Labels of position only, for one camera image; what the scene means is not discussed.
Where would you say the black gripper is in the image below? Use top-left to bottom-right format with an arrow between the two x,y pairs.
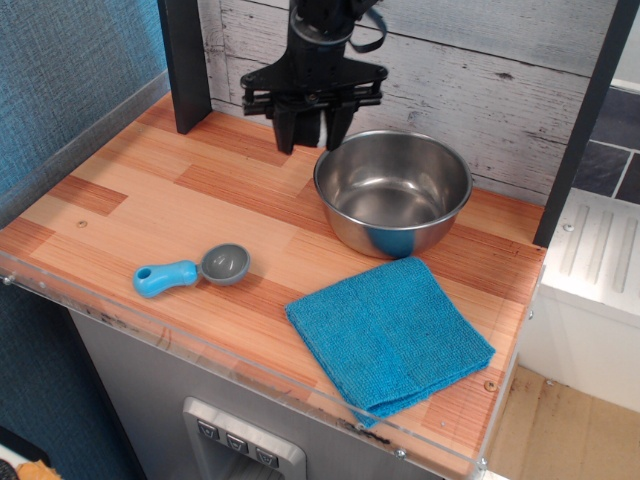
241,37 -> 388,154

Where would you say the blue microfiber cloth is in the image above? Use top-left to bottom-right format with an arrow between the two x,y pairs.
285,257 -> 495,428

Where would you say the plush sushi roll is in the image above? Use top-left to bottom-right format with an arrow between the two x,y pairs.
293,109 -> 329,148

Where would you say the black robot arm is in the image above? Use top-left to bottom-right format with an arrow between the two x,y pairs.
241,1 -> 388,155

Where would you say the silver metal bowl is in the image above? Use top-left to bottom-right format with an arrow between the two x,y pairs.
314,130 -> 473,259

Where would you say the blue grey toy scoop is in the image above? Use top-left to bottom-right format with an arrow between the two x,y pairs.
132,243 -> 251,298

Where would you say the grey toy kitchen cabinet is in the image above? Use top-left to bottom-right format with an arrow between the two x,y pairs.
71,313 -> 434,479

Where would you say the silver dispenser button panel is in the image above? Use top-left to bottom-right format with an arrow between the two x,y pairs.
183,397 -> 307,479

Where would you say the white ribbed side unit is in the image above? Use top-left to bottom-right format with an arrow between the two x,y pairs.
519,189 -> 639,411

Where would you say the clear acrylic edge guard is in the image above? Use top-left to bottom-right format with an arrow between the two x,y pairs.
1,253 -> 489,479

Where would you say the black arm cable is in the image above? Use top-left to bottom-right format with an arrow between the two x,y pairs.
348,7 -> 389,55

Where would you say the dark left shelf post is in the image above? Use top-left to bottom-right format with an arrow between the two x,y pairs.
157,0 -> 212,134

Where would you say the dark shelf post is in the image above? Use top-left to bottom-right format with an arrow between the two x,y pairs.
157,0 -> 212,134
533,0 -> 639,248

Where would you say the dark right shelf post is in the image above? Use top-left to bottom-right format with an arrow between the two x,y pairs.
533,0 -> 639,248

